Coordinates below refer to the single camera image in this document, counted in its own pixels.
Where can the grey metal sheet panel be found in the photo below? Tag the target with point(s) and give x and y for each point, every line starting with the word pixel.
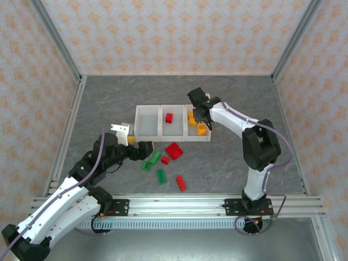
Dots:
pixel 174 244

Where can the aluminium side rail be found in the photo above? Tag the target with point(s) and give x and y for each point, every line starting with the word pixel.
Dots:
pixel 66 136
pixel 283 108

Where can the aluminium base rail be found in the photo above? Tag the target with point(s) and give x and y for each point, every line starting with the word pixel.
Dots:
pixel 174 206

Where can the red sloped roof lego brick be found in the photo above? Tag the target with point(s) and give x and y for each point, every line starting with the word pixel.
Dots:
pixel 171 148

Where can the large red studded lego brick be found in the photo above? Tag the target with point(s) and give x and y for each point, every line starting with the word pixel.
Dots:
pixel 177 155

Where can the red square lego brick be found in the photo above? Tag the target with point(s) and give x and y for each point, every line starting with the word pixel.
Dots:
pixel 169 118

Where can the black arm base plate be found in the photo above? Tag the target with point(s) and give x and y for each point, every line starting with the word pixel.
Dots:
pixel 231 206
pixel 121 206

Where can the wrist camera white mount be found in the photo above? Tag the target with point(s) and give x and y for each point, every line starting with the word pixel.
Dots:
pixel 207 96
pixel 121 130

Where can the aluminium frame strut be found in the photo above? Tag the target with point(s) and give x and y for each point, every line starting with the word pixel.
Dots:
pixel 324 242

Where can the yellow rounded printed lego brick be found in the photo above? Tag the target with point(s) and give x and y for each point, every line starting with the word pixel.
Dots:
pixel 201 130

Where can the aluminium frame post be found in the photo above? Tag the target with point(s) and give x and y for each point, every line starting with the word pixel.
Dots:
pixel 295 40
pixel 57 40

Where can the green long lego brick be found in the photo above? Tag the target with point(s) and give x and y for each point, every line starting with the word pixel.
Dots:
pixel 161 176
pixel 155 157

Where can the green printed square lego brick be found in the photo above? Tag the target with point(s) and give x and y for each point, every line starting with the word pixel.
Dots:
pixel 146 166

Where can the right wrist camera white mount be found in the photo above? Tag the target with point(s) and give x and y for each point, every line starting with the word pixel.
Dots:
pixel 207 96

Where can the red long lego brick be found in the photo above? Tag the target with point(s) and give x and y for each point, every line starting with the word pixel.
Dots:
pixel 181 183

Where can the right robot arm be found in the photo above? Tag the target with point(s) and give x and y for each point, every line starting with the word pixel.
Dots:
pixel 261 146

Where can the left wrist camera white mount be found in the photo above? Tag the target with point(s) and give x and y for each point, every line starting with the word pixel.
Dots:
pixel 121 130

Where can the white plastic bin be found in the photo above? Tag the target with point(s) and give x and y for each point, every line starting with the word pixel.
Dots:
pixel 174 129
pixel 146 125
pixel 199 137

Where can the small red lego brick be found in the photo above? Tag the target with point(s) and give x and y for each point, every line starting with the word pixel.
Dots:
pixel 164 160

